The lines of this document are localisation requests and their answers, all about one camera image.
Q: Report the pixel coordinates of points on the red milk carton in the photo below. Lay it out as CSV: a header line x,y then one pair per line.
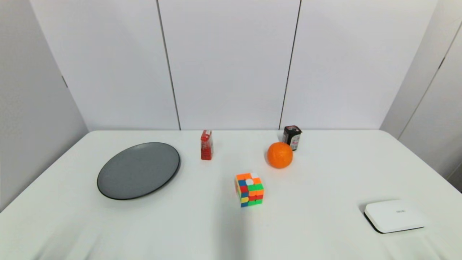
x,y
206,146

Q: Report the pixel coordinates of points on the orange fruit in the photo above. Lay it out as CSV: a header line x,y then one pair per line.
x,y
279,155

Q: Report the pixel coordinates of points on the black drink carton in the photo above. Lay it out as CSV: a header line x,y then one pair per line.
x,y
291,137

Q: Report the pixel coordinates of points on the multicoloured puzzle cube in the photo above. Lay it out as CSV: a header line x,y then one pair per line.
x,y
249,189

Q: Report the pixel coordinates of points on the dark grey round plate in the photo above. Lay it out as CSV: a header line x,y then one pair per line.
x,y
138,170

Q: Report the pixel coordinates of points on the flat white device box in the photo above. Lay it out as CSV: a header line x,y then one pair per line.
x,y
394,216

